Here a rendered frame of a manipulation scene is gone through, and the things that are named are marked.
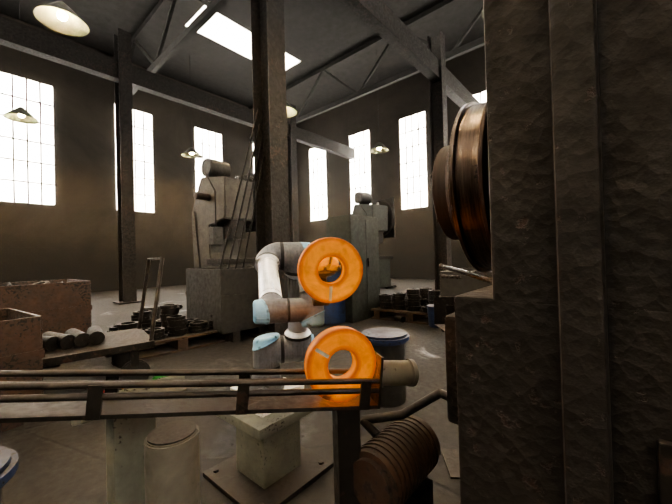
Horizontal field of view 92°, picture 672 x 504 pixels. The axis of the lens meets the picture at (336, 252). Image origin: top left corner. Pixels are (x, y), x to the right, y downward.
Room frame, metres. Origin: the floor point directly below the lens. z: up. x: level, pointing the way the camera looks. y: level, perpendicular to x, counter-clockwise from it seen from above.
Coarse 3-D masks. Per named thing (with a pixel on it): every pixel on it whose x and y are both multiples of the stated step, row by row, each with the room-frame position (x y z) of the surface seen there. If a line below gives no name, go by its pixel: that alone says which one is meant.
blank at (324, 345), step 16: (320, 336) 0.69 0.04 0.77; (336, 336) 0.69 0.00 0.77; (352, 336) 0.70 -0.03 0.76; (320, 352) 0.68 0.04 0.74; (352, 352) 0.70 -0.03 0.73; (368, 352) 0.71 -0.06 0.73; (304, 368) 0.69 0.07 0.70; (320, 368) 0.68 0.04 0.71; (352, 368) 0.72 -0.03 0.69; (368, 368) 0.71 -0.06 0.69; (352, 384) 0.70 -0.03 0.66; (336, 400) 0.69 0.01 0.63
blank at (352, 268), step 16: (320, 240) 0.75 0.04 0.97; (336, 240) 0.76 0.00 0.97; (304, 256) 0.74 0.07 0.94; (320, 256) 0.75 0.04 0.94; (336, 256) 0.76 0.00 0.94; (352, 256) 0.77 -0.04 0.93; (304, 272) 0.75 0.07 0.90; (352, 272) 0.77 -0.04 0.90; (304, 288) 0.75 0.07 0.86; (320, 288) 0.76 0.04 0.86; (336, 288) 0.77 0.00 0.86; (352, 288) 0.78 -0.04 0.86
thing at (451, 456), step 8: (440, 304) 1.61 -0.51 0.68; (448, 304) 1.60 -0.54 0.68; (440, 312) 1.61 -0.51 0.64; (448, 312) 1.35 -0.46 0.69; (440, 320) 1.61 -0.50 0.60; (440, 328) 1.47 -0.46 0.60; (448, 456) 1.50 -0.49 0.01; (456, 456) 1.49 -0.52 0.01; (448, 464) 1.44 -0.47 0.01; (456, 464) 1.44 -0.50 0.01; (448, 472) 1.40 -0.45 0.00; (456, 472) 1.39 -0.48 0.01
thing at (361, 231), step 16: (336, 224) 4.65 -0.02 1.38; (352, 224) 4.52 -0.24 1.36; (368, 224) 4.81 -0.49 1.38; (352, 240) 4.51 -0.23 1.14; (368, 240) 4.80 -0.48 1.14; (368, 256) 4.79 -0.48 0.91; (368, 272) 4.79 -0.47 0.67; (368, 288) 4.78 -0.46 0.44; (352, 304) 4.49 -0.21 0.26; (368, 304) 4.77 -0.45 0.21; (352, 320) 4.49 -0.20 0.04
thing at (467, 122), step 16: (464, 112) 0.81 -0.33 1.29; (480, 112) 0.77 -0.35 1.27; (464, 128) 0.77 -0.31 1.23; (464, 144) 0.75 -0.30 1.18; (464, 160) 0.74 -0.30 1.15; (464, 176) 0.74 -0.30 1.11; (464, 192) 0.74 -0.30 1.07; (464, 208) 0.75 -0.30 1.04; (480, 208) 0.73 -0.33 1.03; (464, 224) 0.77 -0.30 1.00; (480, 224) 0.75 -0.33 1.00; (464, 240) 0.79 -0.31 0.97; (480, 240) 0.77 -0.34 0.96; (480, 256) 0.82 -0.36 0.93
